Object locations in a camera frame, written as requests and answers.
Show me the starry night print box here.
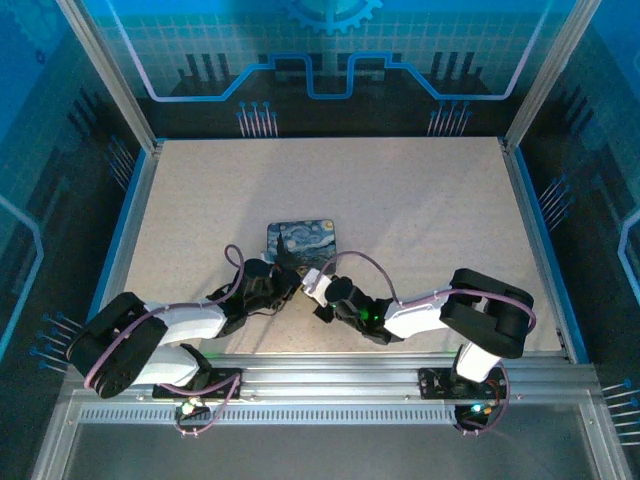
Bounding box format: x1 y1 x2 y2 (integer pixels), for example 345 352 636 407
259 217 344 277

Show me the left gripper short black cable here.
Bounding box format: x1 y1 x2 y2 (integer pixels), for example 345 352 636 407
247 299 281 319

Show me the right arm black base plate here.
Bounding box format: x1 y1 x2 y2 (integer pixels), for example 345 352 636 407
416 363 511 402

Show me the aluminium table side rail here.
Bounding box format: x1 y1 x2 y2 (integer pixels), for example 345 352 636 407
29 139 166 480
499 137 594 364

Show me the aluminium frame post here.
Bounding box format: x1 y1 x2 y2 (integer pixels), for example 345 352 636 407
53 0 165 154
501 0 605 151

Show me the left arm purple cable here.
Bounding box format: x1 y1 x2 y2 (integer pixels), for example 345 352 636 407
82 243 251 396

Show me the slotted grey cable duct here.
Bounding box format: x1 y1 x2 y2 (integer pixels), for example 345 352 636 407
77 405 469 427

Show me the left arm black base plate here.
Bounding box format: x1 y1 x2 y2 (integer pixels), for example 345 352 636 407
151 366 245 402

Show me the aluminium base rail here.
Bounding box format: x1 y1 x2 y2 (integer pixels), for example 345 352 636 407
59 351 601 407

